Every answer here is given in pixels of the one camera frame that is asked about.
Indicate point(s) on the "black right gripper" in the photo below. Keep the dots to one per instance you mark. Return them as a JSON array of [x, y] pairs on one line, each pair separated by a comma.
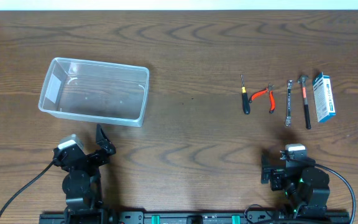
[[277, 175]]

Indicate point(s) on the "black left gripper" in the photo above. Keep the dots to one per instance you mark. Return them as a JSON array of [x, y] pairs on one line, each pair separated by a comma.
[[103, 143]]

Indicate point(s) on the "clear plastic container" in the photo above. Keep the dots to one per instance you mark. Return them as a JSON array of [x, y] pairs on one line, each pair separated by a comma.
[[98, 92]]

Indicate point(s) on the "white blue cardboard box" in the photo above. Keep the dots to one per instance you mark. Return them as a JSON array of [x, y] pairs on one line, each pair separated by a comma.
[[323, 98]]

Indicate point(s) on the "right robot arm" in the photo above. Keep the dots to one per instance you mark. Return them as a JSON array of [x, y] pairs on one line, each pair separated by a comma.
[[305, 186]]

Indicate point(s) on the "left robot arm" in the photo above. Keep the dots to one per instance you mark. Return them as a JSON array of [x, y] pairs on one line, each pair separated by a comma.
[[82, 185]]

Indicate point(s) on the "black yellow screwdriver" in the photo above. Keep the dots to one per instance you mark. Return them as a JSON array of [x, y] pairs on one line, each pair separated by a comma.
[[245, 100]]

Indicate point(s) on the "small black orange hammer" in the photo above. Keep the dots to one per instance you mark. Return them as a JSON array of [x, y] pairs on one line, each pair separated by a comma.
[[302, 81]]

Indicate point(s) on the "silver ring wrench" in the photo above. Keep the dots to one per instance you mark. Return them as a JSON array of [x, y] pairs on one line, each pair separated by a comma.
[[288, 116]]

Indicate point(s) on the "orange handled pliers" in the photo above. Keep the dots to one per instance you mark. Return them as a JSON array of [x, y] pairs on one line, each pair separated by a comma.
[[268, 90]]

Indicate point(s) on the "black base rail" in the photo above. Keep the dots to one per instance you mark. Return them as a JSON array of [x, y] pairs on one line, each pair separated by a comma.
[[252, 216]]

